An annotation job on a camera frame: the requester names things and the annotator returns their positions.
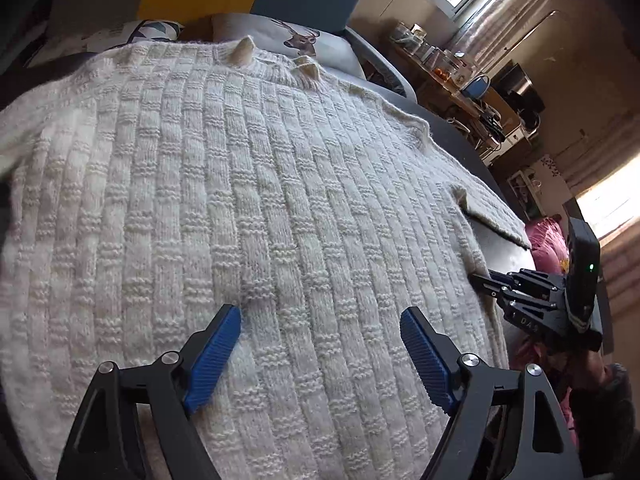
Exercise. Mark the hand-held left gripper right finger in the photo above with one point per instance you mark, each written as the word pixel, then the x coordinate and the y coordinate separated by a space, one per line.
pixel 425 360

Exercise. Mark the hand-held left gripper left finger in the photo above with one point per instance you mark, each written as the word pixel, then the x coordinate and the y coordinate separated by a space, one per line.
pixel 212 360

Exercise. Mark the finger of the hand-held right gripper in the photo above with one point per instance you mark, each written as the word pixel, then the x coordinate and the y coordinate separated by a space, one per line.
pixel 535 281
pixel 520 296

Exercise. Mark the cream knitted sweater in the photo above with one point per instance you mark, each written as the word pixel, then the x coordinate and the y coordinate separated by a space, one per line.
pixel 250 210

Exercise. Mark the person's right forearm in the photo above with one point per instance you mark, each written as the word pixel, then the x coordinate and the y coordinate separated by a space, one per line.
pixel 610 400

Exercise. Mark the pink fuzzy cloth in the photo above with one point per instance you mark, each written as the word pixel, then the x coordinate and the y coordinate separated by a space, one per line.
pixel 547 240

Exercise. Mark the bright curtained window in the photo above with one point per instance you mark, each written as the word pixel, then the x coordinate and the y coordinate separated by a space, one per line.
pixel 610 207

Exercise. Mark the small white cabinet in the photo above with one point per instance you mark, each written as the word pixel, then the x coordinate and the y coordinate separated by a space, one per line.
pixel 525 190

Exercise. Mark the black television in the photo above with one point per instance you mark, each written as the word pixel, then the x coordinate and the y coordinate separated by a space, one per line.
pixel 517 87

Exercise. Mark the blue chair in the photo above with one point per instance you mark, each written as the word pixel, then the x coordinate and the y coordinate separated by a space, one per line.
pixel 476 86

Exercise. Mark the wooden side desk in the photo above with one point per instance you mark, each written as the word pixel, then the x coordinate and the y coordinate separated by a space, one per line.
pixel 450 95

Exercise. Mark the cluster of oranges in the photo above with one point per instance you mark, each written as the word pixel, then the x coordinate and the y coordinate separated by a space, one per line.
pixel 441 73

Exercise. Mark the patterned beige curtain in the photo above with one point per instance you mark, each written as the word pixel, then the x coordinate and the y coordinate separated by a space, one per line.
pixel 515 10

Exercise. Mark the grey deer print pillow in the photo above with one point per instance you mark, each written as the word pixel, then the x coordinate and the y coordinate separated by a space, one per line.
pixel 300 40

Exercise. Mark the geometric patterned pillow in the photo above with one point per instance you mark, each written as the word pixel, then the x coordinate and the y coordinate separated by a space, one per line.
pixel 140 32

